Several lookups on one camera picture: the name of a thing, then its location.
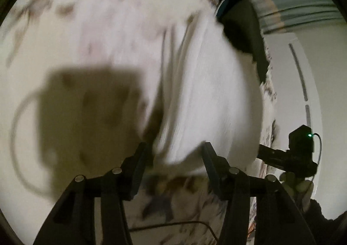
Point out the gloved right hand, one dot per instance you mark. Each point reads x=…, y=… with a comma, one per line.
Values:
x=300, y=190

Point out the floral bed sheet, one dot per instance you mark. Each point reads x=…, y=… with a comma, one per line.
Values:
x=47, y=137

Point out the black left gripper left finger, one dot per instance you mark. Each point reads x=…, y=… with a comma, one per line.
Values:
x=72, y=219

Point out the white knit sweater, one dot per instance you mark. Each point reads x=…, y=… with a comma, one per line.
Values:
x=179, y=82

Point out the folded dark green garment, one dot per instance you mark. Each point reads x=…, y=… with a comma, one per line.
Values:
x=242, y=28

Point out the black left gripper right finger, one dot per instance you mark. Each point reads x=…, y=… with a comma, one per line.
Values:
x=278, y=220

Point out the white bed headboard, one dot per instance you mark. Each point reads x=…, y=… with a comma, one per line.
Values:
x=297, y=95

